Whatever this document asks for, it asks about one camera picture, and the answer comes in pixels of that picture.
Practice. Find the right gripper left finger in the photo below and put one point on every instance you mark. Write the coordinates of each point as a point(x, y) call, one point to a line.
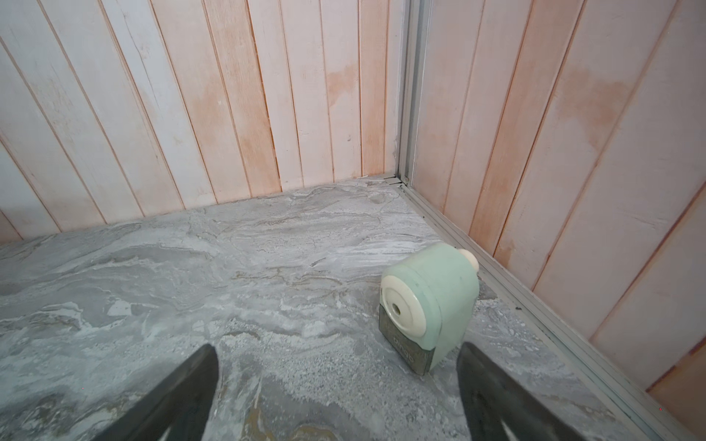
point(178, 408)

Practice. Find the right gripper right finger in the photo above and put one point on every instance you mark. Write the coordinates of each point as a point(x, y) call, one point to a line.
point(496, 406)

